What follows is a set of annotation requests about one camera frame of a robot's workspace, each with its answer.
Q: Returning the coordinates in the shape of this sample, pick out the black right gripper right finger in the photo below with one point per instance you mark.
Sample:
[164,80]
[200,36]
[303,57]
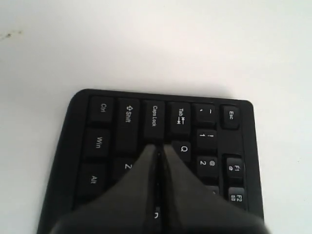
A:
[189,207]

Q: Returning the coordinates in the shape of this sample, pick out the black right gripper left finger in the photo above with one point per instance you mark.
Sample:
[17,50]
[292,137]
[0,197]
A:
[126,208]

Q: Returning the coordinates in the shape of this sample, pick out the black acer keyboard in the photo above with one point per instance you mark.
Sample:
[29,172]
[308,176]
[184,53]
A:
[104,133]

